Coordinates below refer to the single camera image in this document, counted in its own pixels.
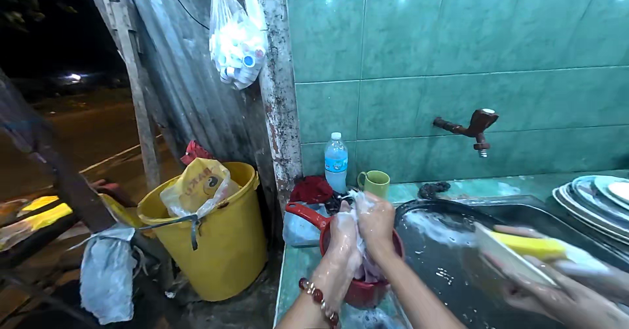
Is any grey wooden frame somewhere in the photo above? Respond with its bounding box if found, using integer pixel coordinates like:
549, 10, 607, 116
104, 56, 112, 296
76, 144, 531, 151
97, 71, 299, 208
82, 0, 162, 192

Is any dark slanting beam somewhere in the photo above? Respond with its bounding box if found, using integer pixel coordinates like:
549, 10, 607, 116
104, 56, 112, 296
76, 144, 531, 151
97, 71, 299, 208
0, 69, 118, 234

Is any clear bluish plastic container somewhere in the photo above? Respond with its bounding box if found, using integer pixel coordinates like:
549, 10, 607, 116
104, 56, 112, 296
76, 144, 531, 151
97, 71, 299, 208
282, 202, 331, 248

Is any person's right forearm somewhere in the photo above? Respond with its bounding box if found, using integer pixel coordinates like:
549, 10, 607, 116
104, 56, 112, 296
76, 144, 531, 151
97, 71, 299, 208
373, 250, 467, 329

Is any white dish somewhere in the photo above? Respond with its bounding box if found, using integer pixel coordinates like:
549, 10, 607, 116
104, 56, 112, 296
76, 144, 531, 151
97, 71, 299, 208
474, 222, 559, 288

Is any dark tie strap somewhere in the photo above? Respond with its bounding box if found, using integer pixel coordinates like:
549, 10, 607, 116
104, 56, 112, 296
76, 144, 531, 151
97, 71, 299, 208
137, 213, 202, 251

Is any yellow printed plastic bag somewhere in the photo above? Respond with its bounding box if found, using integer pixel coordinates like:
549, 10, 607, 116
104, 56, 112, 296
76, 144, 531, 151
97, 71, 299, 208
160, 157, 240, 219

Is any metal sink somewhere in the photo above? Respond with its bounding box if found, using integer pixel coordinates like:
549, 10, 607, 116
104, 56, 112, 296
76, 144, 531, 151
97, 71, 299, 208
394, 195, 629, 329

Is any clear bottle with blue label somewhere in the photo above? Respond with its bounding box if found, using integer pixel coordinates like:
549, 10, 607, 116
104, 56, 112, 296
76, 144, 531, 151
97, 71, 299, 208
324, 132, 349, 194

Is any yellow and black bundle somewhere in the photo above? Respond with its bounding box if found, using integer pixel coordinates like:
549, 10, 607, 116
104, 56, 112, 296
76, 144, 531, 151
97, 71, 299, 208
0, 194, 74, 252

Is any stack of plates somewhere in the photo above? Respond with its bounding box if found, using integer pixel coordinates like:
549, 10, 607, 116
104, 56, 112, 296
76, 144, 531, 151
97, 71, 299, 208
552, 175, 629, 245

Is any clear bag of bottles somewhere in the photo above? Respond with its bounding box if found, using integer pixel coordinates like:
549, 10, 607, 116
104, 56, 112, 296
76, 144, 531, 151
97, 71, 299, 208
209, 0, 269, 91

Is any person's left forearm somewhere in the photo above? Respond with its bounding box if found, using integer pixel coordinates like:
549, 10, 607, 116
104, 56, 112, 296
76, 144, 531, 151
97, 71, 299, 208
275, 258, 358, 329

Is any black scrubber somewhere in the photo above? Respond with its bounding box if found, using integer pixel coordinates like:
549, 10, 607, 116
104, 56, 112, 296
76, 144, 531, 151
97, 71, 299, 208
418, 181, 451, 200

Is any yellow bucket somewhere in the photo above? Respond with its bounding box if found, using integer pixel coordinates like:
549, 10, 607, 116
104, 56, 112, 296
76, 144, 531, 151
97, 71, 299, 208
138, 161, 268, 302

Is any dark red cloth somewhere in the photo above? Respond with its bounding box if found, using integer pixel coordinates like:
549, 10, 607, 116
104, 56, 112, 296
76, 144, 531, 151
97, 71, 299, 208
290, 175, 334, 205

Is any red plastic wrapper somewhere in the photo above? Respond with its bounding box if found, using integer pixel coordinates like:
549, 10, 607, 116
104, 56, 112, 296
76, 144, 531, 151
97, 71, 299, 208
180, 140, 215, 166

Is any person's left hand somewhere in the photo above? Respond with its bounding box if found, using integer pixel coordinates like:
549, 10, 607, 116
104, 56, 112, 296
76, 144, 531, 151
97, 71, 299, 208
322, 200, 363, 281

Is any person's right hand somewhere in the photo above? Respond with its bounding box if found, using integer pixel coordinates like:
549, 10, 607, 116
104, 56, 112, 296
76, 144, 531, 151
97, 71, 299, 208
355, 191, 397, 263

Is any red saucepan with handle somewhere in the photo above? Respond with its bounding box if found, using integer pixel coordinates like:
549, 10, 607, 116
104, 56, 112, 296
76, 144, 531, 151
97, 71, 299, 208
286, 202, 406, 310

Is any black round basin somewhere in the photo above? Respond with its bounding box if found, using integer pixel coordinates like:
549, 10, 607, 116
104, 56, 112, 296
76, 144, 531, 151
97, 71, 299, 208
394, 200, 566, 329

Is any rusty brown faucet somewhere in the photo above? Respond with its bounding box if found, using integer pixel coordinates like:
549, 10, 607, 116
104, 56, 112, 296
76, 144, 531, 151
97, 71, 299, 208
433, 108, 499, 159

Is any light blue hanging cloth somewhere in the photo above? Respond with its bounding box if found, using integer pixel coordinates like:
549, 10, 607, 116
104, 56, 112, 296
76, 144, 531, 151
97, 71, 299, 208
69, 226, 138, 326

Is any corrugated metal sheet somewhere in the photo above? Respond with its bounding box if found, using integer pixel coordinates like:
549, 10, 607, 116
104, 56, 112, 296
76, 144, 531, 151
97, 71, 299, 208
118, 0, 282, 217

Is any black cable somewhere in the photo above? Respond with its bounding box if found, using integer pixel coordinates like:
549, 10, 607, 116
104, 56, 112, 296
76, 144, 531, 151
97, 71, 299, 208
160, 0, 211, 30

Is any black crumpled bundle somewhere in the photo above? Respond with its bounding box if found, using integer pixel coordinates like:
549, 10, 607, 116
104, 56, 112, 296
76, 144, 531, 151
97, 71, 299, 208
324, 193, 353, 217

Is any green mug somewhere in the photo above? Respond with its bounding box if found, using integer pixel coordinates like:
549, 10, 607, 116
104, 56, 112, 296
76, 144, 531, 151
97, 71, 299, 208
357, 170, 391, 202

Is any yellow sponge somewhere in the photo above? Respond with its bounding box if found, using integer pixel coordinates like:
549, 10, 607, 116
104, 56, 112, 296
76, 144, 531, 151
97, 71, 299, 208
492, 231, 567, 259

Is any weathered post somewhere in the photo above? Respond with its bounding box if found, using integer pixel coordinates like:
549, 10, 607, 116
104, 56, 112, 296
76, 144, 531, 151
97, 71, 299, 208
256, 0, 304, 204

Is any soapy light purple cloth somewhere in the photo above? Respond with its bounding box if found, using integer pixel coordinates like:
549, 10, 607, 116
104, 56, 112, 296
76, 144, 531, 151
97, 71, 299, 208
347, 190, 388, 284

